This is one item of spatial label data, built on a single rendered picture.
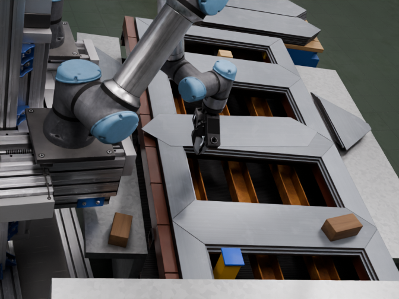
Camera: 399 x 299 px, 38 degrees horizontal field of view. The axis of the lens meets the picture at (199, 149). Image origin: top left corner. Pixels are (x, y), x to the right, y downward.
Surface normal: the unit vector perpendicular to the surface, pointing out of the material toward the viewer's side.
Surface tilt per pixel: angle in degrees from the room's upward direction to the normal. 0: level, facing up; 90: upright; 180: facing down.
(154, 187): 0
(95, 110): 58
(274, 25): 0
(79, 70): 7
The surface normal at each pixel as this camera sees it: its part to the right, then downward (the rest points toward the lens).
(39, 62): 0.34, 0.68
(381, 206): 0.25, -0.73
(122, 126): 0.57, 0.71
